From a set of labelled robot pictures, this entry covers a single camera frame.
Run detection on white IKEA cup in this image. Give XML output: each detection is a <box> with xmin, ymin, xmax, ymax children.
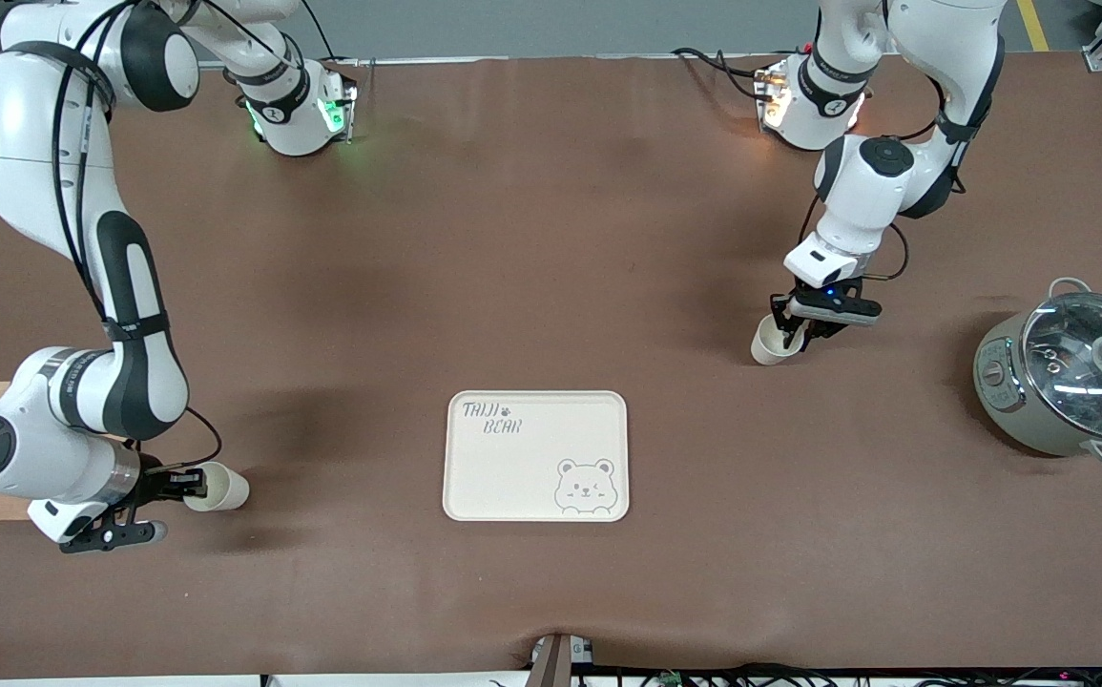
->
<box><xmin>183</xmin><ymin>462</ymin><xmax>251</xmax><ymax>513</ymax></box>
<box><xmin>751</xmin><ymin>315</ymin><xmax>806</xmax><ymax>366</ymax></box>

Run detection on cream bear print tray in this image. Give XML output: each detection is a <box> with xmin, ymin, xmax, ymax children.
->
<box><xmin>443</xmin><ymin>389</ymin><xmax>630</xmax><ymax>523</ymax></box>

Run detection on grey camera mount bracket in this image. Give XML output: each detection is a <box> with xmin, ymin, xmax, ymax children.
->
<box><xmin>525</xmin><ymin>632</ymin><xmax>597</xmax><ymax>687</ymax></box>

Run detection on brown table cover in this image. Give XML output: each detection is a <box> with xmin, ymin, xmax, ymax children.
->
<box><xmin>0</xmin><ymin>52</ymin><xmax>1102</xmax><ymax>680</ymax></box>

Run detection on grey-green electric pot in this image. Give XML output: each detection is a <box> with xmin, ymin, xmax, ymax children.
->
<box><xmin>973</xmin><ymin>277</ymin><xmax>1102</xmax><ymax>468</ymax></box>

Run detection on black left base cables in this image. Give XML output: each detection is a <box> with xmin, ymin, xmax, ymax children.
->
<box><xmin>672</xmin><ymin>46</ymin><xmax>773</xmax><ymax>102</ymax></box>

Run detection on glass pot lid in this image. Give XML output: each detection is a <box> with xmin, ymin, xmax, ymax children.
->
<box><xmin>1023</xmin><ymin>291</ymin><xmax>1102</xmax><ymax>442</ymax></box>

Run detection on black right base cable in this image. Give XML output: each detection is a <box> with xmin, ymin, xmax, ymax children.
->
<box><xmin>298</xmin><ymin>0</ymin><xmax>375</xmax><ymax>92</ymax></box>

